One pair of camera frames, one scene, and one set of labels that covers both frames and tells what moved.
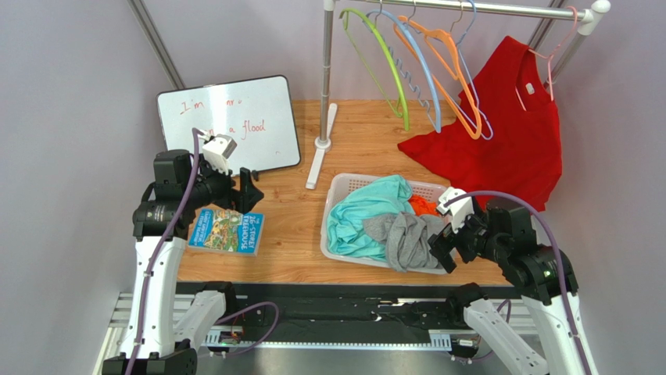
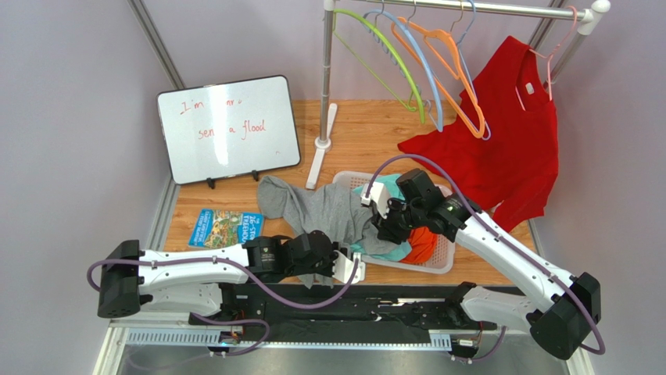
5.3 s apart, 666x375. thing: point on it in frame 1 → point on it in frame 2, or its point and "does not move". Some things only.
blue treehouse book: (227, 231) does not move
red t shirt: (514, 94) does not move
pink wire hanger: (548, 58) does not move
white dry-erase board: (259, 115) does not move
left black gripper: (244, 200) → (329, 271)
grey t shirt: (406, 237) → (335, 210)
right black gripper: (452, 237) → (391, 228)
